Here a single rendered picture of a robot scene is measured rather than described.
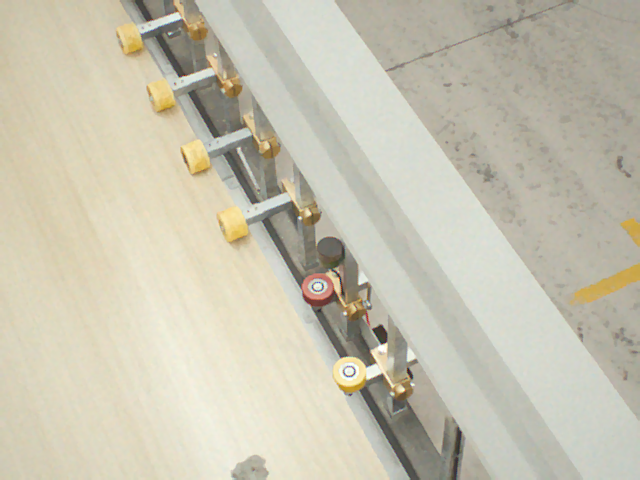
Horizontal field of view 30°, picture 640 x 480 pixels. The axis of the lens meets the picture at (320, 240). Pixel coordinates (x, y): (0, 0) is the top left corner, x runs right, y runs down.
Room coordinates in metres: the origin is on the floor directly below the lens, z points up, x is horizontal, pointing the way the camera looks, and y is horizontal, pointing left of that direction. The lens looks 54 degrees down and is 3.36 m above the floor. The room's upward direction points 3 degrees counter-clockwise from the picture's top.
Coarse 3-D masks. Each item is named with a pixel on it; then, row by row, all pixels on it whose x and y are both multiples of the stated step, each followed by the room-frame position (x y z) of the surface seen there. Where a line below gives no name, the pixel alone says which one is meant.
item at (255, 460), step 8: (248, 456) 1.21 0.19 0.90; (256, 456) 1.21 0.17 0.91; (240, 464) 1.19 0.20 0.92; (248, 464) 1.19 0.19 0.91; (256, 464) 1.19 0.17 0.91; (232, 472) 1.17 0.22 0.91; (240, 472) 1.18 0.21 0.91; (248, 472) 1.17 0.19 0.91; (256, 472) 1.17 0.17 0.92; (264, 472) 1.17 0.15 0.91
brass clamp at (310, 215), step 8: (288, 184) 1.94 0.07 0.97; (288, 192) 1.91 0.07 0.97; (296, 208) 1.87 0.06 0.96; (304, 208) 1.86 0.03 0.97; (312, 208) 1.86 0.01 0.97; (304, 216) 1.84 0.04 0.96; (312, 216) 1.84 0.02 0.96; (320, 216) 1.85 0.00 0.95; (304, 224) 1.83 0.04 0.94; (312, 224) 1.84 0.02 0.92
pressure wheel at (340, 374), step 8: (344, 360) 1.45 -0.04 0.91; (352, 360) 1.45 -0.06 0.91; (336, 368) 1.43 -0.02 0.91; (344, 368) 1.43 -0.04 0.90; (352, 368) 1.43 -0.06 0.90; (360, 368) 1.42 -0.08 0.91; (336, 376) 1.41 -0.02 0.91; (344, 376) 1.41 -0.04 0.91; (352, 376) 1.41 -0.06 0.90; (360, 376) 1.40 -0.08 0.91; (336, 384) 1.39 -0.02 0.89; (344, 384) 1.38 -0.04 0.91; (352, 384) 1.38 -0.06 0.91; (360, 384) 1.39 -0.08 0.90
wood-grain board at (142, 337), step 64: (0, 0) 2.77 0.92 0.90; (64, 0) 2.75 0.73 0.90; (0, 64) 2.50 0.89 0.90; (64, 64) 2.49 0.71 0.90; (128, 64) 2.47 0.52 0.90; (0, 128) 2.25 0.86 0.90; (64, 128) 2.24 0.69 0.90; (128, 128) 2.23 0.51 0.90; (0, 192) 2.02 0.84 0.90; (64, 192) 2.01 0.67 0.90; (128, 192) 2.00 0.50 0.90; (192, 192) 1.99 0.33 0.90; (0, 256) 1.81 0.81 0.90; (64, 256) 1.80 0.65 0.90; (128, 256) 1.79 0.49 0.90; (192, 256) 1.78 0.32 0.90; (256, 256) 1.77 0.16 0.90; (0, 320) 1.62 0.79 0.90; (64, 320) 1.61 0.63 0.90; (128, 320) 1.60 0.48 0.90; (192, 320) 1.59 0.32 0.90; (256, 320) 1.58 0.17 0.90; (0, 384) 1.44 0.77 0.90; (64, 384) 1.43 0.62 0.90; (128, 384) 1.42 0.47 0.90; (192, 384) 1.41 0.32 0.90; (256, 384) 1.40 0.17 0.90; (320, 384) 1.39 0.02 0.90; (0, 448) 1.27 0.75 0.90; (64, 448) 1.26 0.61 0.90; (128, 448) 1.25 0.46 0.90; (192, 448) 1.24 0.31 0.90; (256, 448) 1.23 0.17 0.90; (320, 448) 1.23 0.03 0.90
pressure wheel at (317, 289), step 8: (304, 280) 1.68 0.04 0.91; (312, 280) 1.68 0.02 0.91; (320, 280) 1.68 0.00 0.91; (328, 280) 1.68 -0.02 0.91; (304, 288) 1.66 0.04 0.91; (312, 288) 1.66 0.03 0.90; (320, 288) 1.66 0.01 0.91; (328, 288) 1.65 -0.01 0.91; (304, 296) 1.64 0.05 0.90; (312, 296) 1.63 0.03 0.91; (320, 296) 1.63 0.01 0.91; (328, 296) 1.63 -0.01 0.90; (312, 304) 1.63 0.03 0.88; (320, 304) 1.62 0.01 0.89
